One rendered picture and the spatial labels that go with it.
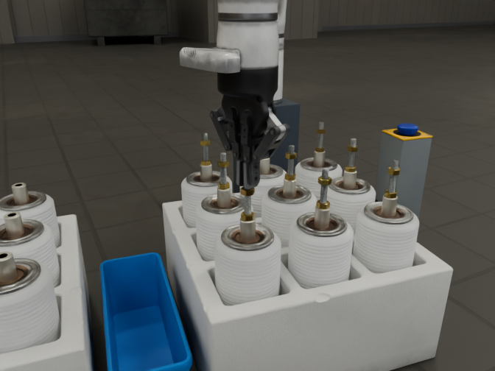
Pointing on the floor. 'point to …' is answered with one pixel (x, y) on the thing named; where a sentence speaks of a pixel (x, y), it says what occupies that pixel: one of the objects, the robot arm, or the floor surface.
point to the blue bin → (141, 316)
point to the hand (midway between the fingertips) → (247, 172)
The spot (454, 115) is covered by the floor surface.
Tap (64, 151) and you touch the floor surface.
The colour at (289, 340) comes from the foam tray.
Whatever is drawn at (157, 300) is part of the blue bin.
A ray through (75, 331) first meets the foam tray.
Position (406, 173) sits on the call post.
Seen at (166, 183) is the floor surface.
